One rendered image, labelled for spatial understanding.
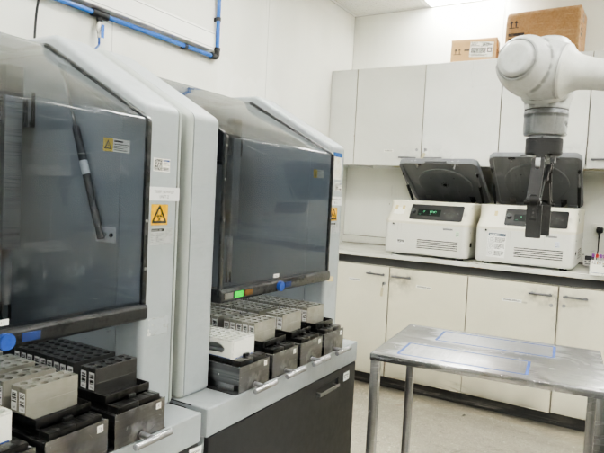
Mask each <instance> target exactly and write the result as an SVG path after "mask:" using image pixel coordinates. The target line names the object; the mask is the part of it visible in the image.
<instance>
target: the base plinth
mask: <svg viewBox="0 0 604 453"><path fill-rule="evenodd" d="M369 376H370V373H366V372H362V371H358V370H355V377H354V380H358V381H361V382H366V383H369ZM380 385H381V386H385V387H389V388H393V389H397V390H402V391H404V390H405V381H403V380H399V379H394V378H390V377H384V376H380ZM413 393H414V394H417V395H425V396H429V397H433V398H437V399H441V400H445V401H450V402H453V403H458V404H464V405H468V406H473V407H476V408H481V409H485V410H489V411H493V412H497V413H504V414H508V415H512V416H516V417H520V418H524V419H529V420H532V421H537V422H543V423H548V424H552V425H556V426H560V427H565V428H568V429H572V430H577V431H585V420H582V419H578V418H573V417H570V416H565V415H561V414H557V413H550V412H549V413H546V412H541V411H538V410H534V409H529V408H526V407H521V406H517V405H514V404H506V403H502V402H498V401H494V400H490V399H486V398H482V397H478V396H474V395H467V394H462V393H458V392H454V391H449V390H445V389H441V388H437V387H432V386H425V385H420V384H416V383H413Z"/></svg>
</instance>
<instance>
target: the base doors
mask: <svg viewBox="0 0 604 453"><path fill-rule="evenodd" d="M370 271H371V272H373V273H379V274H383V273H384V274H385V275H384V276H378V275H373V274H367V273H366V272H370ZM395 275H396V276H400V277H407V278H408V277H410V278H411V279H410V280H408V279H399V278H392V277H391V276H395ZM349 277H352V278H358V279H360V281H357V280H349ZM382 282H385V283H386V285H383V295H382V297H381V296H380V290H381V288H382ZM416 285H421V286H425V287H431V290H429V289H420V288H416ZM467 285H468V289H467ZM531 291H533V292H535V293H542V294H551V295H553V296H552V297H547V296H539V295H532V294H529V292H531ZM563 296H568V297H574V298H587V299H589V300H588V301H585V300H578V299H570V298H563ZM502 298H513V299H522V300H521V303H519V302H510V301H502ZM557 299H558V287H557V286H550V285H542V284H535V283H527V282H518V281H511V280H497V279H488V278H480V277H473V276H469V277H468V276H464V275H456V274H447V273H439V272H430V271H415V270H407V269H398V268H390V267H384V266H376V265H367V264H360V263H352V262H339V263H338V280H337V297H336V314H335V324H340V325H341V328H343V339H345V340H351V341H356V342H357V358H356V360H354V361H355V370H358V371H362V372H366V373H370V358H369V356H370V353H371V352H372V351H373V350H375V349H376V348H377V347H379V346H380V345H382V344H383V343H384V342H386V341H388V340H389V339H390V338H392V337H393V336H394V335H396V334H397V333H399V332H400V331H402V330H403V329H404V328H405V327H406V326H408V325H409V324H416V325H422V326H429V327H435V328H441V329H448V330H454V331H460V332H468V333H480V334H486V335H492V336H499V337H505V338H512V339H518V340H524V341H531V342H543V343H550V344H556V345H563V346H569V347H575V348H582V349H588V350H595V351H600V352H601V356H602V360H603V364H604V291H600V290H592V289H577V288H568V287H560V288H559V300H558V312H557V325H556V337H555V324H556V311H557ZM466 300H467V302H466ZM549 304H553V307H550V306H549ZM562 305H566V307H565V308H562ZM465 328H466V330H465ZM384 371H385V372H384ZM405 374H406V366H404V365H398V364H393V363H387V362H383V361H381V370H380V376H384V377H387V378H394V379H399V380H403V381H405ZM413 382H414V383H416V384H420V385H425V386H432V387H437V388H441V389H445V390H449V391H454V392H458V393H462V394H467V395H474V396H478V397H482V398H486V399H490V400H494V401H498V402H502V403H506V404H514V405H517V406H521V407H526V408H529V409H534V410H538V411H541V412H546V413H549V408H550V396H551V391H549V390H544V389H538V388H533V387H528V386H518V385H513V384H508V383H502V382H497V381H492V380H486V379H481V378H476V377H466V376H460V375H456V374H450V373H445V372H439V371H435V370H429V369H419V368H414V379H413ZM586 407H587V397H585V396H580V395H570V394H565V393H559V392H555V391H552V397H551V410H550V413H557V414H561V415H565V416H570V417H573V418H578V419H582V420H585V419H586Z"/></svg>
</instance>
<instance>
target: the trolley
mask: <svg viewBox="0 0 604 453"><path fill-rule="evenodd" d="M369 358H370V376H369V407H368V423H367V438H366V453H376V448H377V432H378V402H379V386H380V370H381V361H383V362H387V363H393V364H398V365H404V366H406V374H405V390H404V418H403V434H402V448H401V453H409V452H410V437H411V422H412V408H413V379H414V368H419V369H429V370H435V371H439V372H445V373H450V374H456V375H460V376H466V377H471V378H481V379H486V380H492V381H497V382H502V383H508V384H513V385H518V386H528V387H533V388H538V389H544V390H549V391H555V392H559V393H565V394H570V395H580V396H585V397H587V407H586V419H585V431H584V442H583V453H604V364H603V360H602V356H601V352H600V351H595V350H588V349H582V348H575V347H569V346H563V345H556V344H550V343H543V342H531V341H524V340H518V339H512V338H505V337H499V336H492V335H486V334H480V333H468V332H460V331H454V330H448V329H441V328H435V327H429V326H422V325H416V324H409V325H408V326H406V327H405V328H404V329H403V330H402V331H400V332H399V333H397V334H396V335H394V336H393V337H392V338H390V339H389V340H388V341H386V342H384V343H383V344H382V345H380V346H379V347H377V348H376V349H375V350H373V351H372V352H371V353H370V356H369Z"/></svg>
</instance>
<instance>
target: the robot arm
mask: <svg viewBox="0 0 604 453"><path fill-rule="evenodd" d="M495 69H496V74H497V76H498V79H499V80H500V82H501V84H502V85H503V87H504V88H506V89H507V90H508V91H509V92H511V93H513V94H514V95H516V96H519V97H520V99H521V100H522V101H523V102H524V114H523V116H524V121H523V136H524V137H528V138H526V145H525V155H527V156H535V158H534V157H533V158H532V159H531V171H530V176H529V183H528V194H527V198H526V199H525V200H524V205H527V213H526V225H525V237H528V238H540V236H541V235H545V236H549V230H550V218H551V206H554V205H555V203H554V202H553V200H552V179H553V178H552V173H553V169H554V168H553V163H550V157H557V156H561V155H562V153H563V143H564V140H563V139H562V137H565V136H566V135H567V134H566V132H567V127H568V126H567V125H568V118H569V109H570V104H571V101H572V99H573V93H574V91H577V90H596V91H604V58H595V57H590V56H586V55H583V54H582V53H581V52H580V51H579V50H578V49H577V48H576V47H575V46H574V44H573V43H571V41H570V40H569V39H568V38H566V37H564V36H560V35H546V36H542V37H539V36H537V35H531V34H528V35H521V36H518V37H515V38H513V39H511V40H509V41H508V42H507V43H505V44H504V46H503V47H502V48H501V50H500V52H499V57H498V59H497V66H496V67H495Z"/></svg>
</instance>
